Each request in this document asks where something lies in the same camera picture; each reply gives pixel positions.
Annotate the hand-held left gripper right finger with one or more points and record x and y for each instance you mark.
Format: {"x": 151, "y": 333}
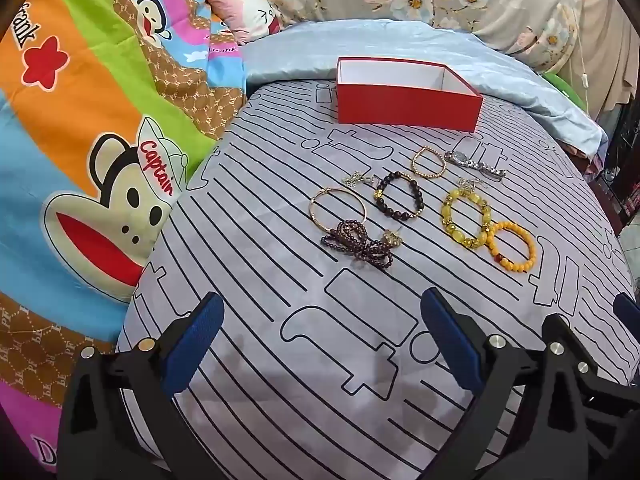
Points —
{"x": 450, "y": 340}

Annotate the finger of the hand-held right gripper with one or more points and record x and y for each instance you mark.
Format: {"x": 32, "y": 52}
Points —
{"x": 562, "y": 355}
{"x": 627, "y": 306}

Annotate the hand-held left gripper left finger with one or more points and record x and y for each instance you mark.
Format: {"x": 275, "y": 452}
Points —
{"x": 195, "y": 342}

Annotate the thin gold bangle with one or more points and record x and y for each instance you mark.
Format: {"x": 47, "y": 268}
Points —
{"x": 310, "y": 208}

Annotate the red cardboard box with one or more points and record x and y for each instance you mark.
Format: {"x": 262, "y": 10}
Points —
{"x": 400, "y": 105}

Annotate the small gold earring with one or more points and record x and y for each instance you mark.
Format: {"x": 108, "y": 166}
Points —
{"x": 392, "y": 238}

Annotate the silver butterfly earring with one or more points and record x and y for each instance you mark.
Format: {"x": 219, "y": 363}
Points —
{"x": 467, "y": 186}
{"x": 356, "y": 179}

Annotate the silver wristwatch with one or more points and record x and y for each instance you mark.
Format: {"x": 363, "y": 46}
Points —
{"x": 457, "y": 158}

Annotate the green plastic object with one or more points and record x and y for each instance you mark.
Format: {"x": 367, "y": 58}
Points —
{"x": 565, "y": 85}

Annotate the colourful cartoon monkey blanket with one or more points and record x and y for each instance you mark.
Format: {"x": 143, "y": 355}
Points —
{"x": 75, "y": 110}

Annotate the beige curtain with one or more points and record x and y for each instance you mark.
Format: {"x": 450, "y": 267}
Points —
{"x": 610, "y": 35}

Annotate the light blue pillow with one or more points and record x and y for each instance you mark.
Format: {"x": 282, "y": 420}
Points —
{"x": 300, "y": 50}

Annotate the pink cartoon rabbit pillow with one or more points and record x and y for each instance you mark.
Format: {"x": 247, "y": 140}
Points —
{"x": 250, "y": 15}

